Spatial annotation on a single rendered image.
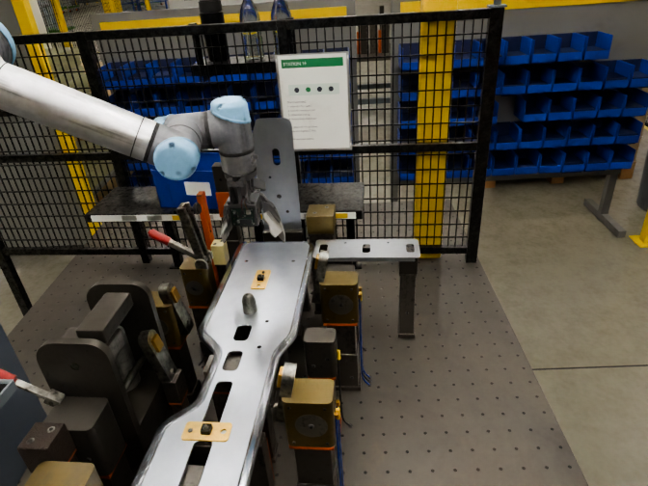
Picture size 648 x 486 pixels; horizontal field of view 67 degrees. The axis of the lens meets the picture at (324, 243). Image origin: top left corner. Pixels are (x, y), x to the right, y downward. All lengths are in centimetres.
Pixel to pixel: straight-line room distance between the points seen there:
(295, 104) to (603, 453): 173
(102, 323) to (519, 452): 94
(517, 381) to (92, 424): 103
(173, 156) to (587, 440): 193
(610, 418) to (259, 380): 173
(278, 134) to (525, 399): 94
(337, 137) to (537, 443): 104
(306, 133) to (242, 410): 98
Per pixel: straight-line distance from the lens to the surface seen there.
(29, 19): 313
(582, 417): 240
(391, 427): 130
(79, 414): 95
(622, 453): 233
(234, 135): 104
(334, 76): 160
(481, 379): 143
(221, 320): 116
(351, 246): 138
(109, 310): 96
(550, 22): 329
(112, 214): 173
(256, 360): 104
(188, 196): 163
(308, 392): 90
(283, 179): 142
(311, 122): 164
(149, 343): 101
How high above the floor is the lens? 171
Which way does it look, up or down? 30 degrees down
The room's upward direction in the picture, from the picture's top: 4 degrees counter-clockwise
